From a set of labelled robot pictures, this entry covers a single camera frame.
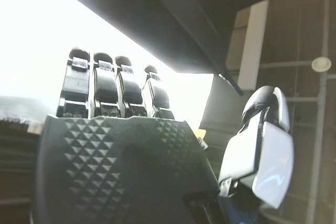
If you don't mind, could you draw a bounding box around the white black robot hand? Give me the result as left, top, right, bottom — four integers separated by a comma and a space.
33, 47, 295, 224

